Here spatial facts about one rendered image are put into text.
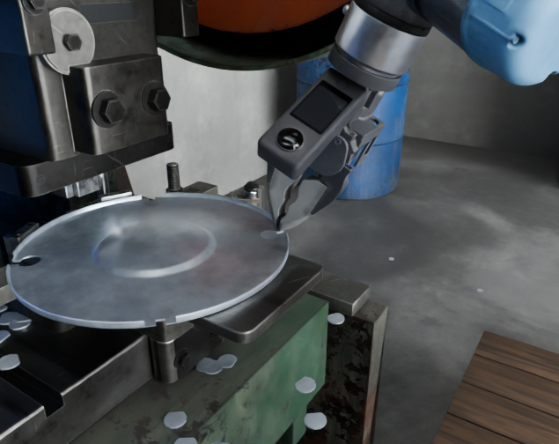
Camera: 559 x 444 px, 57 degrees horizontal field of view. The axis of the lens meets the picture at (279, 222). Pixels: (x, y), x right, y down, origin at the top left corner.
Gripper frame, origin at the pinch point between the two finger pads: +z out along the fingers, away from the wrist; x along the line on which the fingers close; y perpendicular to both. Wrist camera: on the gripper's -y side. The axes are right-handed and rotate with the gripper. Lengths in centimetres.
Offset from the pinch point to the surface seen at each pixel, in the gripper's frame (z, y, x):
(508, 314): 64, 123, -50
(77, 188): 5.0, -11.0, 19.6
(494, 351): 31, 51, -38
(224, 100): 82, 164, 106
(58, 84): -8.9, -15.3, 19.6
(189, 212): 6.4, -1.0, 10.6
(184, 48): 0.0, 22.2, 34.7
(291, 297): -1.8, -10.5, -7.7
